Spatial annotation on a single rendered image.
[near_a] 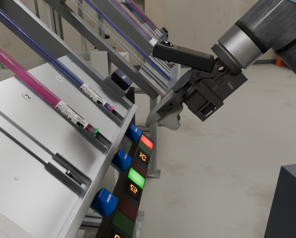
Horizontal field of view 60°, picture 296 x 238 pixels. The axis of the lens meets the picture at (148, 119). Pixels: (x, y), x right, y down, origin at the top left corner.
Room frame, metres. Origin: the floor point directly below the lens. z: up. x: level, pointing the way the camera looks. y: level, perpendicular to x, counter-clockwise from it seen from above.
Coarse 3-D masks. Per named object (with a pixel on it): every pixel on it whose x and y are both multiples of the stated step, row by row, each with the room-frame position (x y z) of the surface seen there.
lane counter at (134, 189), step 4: (128, 180) 0.37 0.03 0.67; (128, 184) 0.37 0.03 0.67; (132, 184) 0.37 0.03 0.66; (128, 188) 0.36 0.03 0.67; (132, 188) 0.36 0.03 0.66; (136, 188) 0.37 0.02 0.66; (128, 192) 0.35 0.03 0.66; (132, 192) 0.35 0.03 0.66; (136, 192) 0.36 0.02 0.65; (140, 192) 0.37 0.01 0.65; (132, 196) 0.35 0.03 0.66; (136, 196) 0.35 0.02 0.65
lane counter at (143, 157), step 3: (138, 150) 0.48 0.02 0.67; (138, 153) 0.47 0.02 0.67; (141, 153) 0.48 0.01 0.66; (144, 153) 0.48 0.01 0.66; (138, 156) 0.46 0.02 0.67; (141, 156) 0.47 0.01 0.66; (144, 156) 0.47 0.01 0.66; (147, 156) 0.48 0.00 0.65; (141, 159) 0.46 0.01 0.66; (144, 159) 0.46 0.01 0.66; (147, 159) 0.47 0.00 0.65; (144, 162) 0.45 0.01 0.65; (147, 162) 0.46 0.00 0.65
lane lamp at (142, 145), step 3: (141, 141) 0.52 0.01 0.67; (141, 144) 0.51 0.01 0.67; (144, 144) 0.52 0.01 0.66; (141, 147) 0.50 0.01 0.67; (144, 147) 0.50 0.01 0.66; (147, 147) 0.51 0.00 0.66; (144, 150) 0.49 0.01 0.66; (147, 150) 0.50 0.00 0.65; (150, 150) 0.51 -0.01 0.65; (147, 153) 0.49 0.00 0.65; (150, 153) 0.50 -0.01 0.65
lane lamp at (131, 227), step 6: (114, 216) 0.29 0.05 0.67; (120, 216) 0.29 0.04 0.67; (126, 216) 0.30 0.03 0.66; (114, 222) 0.28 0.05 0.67; (120, 222) 0.28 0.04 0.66; (126, 222) 0.29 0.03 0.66; (132, 222) 0.30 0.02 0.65; (120, 228) 0.27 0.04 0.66; (126, 228) 0.28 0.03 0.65; (132, 228) 0.29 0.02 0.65; (126, 234) 0.27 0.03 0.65
